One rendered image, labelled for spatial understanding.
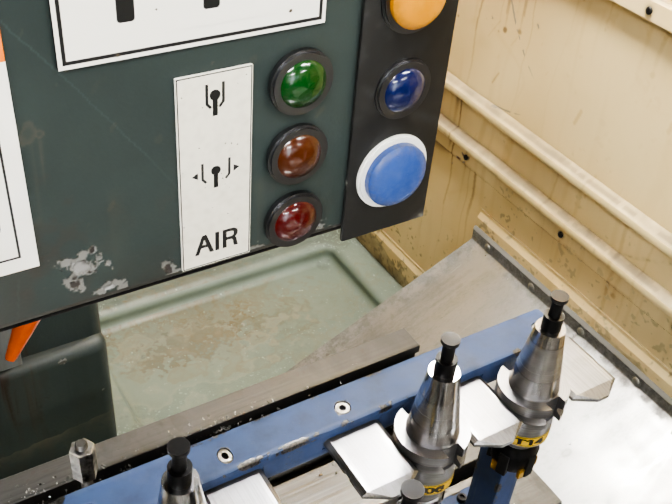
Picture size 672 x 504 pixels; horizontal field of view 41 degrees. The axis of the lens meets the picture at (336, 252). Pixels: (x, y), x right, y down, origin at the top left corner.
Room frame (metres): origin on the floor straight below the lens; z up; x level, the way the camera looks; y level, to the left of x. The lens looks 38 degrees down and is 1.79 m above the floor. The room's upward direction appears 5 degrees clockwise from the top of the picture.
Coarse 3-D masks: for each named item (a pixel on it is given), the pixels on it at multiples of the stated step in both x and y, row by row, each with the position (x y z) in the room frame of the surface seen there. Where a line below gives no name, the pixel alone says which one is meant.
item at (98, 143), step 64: (0, 0) 0.25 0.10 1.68; (128, 64) 0.27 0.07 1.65; (192, 64) 0.28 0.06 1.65; (256, 64) 0.29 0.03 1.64; (64, 128) 0.25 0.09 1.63; (128, 128) 0.27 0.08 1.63; (256, 128) 0.30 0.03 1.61; (320, 128) 0.31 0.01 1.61; (64, 192) 0.25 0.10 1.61; (128, 192) 0.27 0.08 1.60; (256, 192) 0.30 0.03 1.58; (320, 192) 0.31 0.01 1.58; (64, 256) 0.25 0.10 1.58; (128, 256) 0.26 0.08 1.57; (0, 320) 0.24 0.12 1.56
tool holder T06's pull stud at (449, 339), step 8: (448, 336) 0.50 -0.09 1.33; (456, 336) 0.50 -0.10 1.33; (448, 344) 0.49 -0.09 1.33; (456, 344) 0.49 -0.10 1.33; (440, 352) 0.50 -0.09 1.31; (448, 352) 0.49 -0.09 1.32; (440, 360) 0.49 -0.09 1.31; (448, 360) 0.49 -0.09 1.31; (456, 360) 0.49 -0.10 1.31; (440, 368) 0.49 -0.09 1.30; (448, 368) 0.49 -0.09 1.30; (440, 376) 0.49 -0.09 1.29; (448, 376) 0.49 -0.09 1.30
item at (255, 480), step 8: (256, 472) 0.44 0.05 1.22; (232, 480) 0.43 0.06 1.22; (240, 480) 0.43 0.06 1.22; (248, 480) 0.43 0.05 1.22; (256, 480) 0.43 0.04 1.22; (264, 480) 0.43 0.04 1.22; (216, 488) 0.42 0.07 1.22; (224, 488) 0.42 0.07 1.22; (232, 488) 0.42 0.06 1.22; (240, 488) 0.42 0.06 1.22; (248, 488) 0.43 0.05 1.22; (256, 488) 0.43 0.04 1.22; (264, 488) 0.43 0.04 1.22; (272, 488) 0.43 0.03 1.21; (208, 496) 0.41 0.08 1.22; (216, 496) 0.42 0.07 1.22; (224, 496) 0.42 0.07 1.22; (232, 496) 0.42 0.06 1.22; (240, 496) 0.42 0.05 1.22; (248, 496) 0.42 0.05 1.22; (256, 496) 0.42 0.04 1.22; (264, 496) 0.42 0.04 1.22; (272, 496) 0.42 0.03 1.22
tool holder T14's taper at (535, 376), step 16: (528, 336) 0.56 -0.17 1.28; (544, 336) 0.55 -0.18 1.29; (560, 336) 0.55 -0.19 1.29; (528, 352) 0.55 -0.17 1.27; (544, 352) 0.54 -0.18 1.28; (560, 352) 0.55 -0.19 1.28; (512, 368) 0.56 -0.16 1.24; (528, 368) 0.54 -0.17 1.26; (544, 368) 0.54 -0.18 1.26; (560, 368) 0.55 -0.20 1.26; (512, 384) 0.55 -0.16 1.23; (528, 384) 0.54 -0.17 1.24; (544, 384) 0.54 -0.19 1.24; (528, 400) 0.54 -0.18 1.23; (544, 400) 0.54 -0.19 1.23
